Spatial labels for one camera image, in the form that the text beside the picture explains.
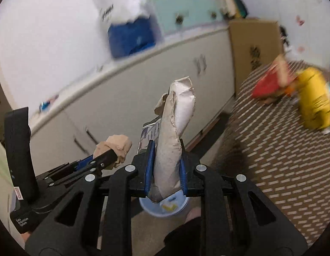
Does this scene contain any white plastic bag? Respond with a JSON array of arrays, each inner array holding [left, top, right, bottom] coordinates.
[[93, 0, 151, 30]]

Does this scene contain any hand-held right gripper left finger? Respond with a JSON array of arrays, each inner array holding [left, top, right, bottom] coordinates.
[[25, 140, 156, 256]]

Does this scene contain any blue bag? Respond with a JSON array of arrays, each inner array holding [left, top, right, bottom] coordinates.
[[108, 19, 158, 59]]

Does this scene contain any beige paper ball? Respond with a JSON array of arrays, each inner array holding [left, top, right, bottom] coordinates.
[[93, 135, 133, 170]]

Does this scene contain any grey paper bag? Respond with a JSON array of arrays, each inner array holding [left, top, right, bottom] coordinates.
[[150, 76, 196, 202]]

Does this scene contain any dark hanging item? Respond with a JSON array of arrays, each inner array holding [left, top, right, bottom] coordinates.
[[279, 25, 290, 49]]

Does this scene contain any small blue wrapper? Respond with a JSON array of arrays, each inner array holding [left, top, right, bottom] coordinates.
[[38, 95, 60, 112]]

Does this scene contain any red snack packet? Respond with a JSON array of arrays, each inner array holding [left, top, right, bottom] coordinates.
[[251, 60, 287, 100]]

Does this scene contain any light blue plastic bin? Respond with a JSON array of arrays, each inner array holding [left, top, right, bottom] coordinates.
[[138, 191, 189, 218]]

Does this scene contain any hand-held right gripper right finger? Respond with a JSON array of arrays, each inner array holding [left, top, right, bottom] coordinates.
[[180, 138, 308, 256]]

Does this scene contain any brown cardboard box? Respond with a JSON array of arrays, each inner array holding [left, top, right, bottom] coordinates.
[[228, 18, 285, 94]]

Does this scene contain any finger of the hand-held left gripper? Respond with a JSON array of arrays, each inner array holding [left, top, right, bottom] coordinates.
[[48, 149, 119, 188], [44, 157, 97, 180]]

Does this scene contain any yellow snack packet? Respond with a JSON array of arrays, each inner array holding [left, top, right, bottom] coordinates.
[[294, 68, 330, 131]]

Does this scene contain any long white cabinet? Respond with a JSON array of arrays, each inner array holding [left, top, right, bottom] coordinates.
[[29, 23, 236, 176]]

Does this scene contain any teal cabinet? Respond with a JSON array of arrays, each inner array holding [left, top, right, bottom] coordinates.
[[142, 0, 225, 34]]

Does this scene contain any printed white paper scrap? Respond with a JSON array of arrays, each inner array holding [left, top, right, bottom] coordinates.
[[138, 117, 163, 155]]

